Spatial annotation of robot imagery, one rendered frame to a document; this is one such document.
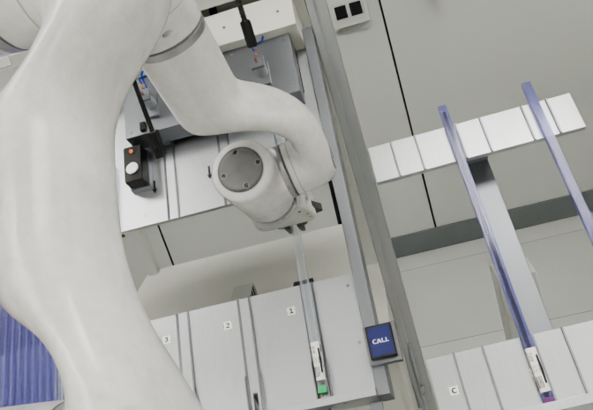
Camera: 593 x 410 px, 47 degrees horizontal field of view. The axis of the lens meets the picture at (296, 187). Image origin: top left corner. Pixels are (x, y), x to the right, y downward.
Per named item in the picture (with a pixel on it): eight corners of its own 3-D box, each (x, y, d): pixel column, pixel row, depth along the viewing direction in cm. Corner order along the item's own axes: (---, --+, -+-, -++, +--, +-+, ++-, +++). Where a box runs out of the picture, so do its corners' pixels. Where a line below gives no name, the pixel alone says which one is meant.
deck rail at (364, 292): (395, 398, 107) (390, 393, 102) (382, 401, 108) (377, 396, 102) (318, 45, 140) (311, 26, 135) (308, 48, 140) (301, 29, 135)
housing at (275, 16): (312, 66, 139) (296, 22, 127) (93, 129, 147) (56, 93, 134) (306, 35, 143) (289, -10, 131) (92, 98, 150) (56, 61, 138)
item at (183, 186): (338, 188, 125) (332, 176, 121) (13, 272, 135) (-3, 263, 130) (308, 47, 140) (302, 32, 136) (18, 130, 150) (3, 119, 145)
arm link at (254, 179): (288, 156, 101) (231, 180, 102) (266, 125, 89) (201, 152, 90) (307, 207, 99) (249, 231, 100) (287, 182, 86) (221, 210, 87)
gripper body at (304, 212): (297, 166, 103) (311, 186, 114) (233, 183, 105) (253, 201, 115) (308, 213, 101) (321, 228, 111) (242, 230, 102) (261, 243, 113)
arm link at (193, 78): (252, -30, 79) (333, 150, 100) (128, 26, 81) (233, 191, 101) (265, 7, 72) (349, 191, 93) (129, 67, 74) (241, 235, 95)
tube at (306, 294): (328, 393, 105) (327, 391, 104) (319, 395, 105) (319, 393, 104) (281, 120, 129) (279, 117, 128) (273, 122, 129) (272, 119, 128)
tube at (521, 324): (556, 407, 89) (557, 406, 88) (545, 409, 90) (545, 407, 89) (446, 108, 116) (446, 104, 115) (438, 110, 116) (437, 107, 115)
